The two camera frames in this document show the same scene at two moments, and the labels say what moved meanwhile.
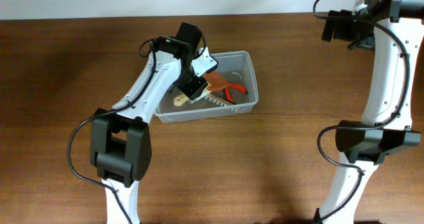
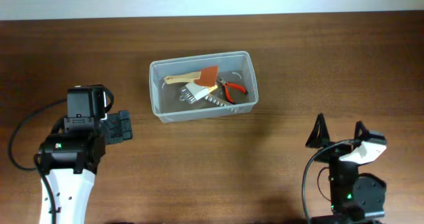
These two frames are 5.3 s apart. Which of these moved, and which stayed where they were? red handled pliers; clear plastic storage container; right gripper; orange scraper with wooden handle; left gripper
Moved: left gripper; right gripper; orange scraper with wooden handle
Stayed: red handled pliers; clear plastic storage container
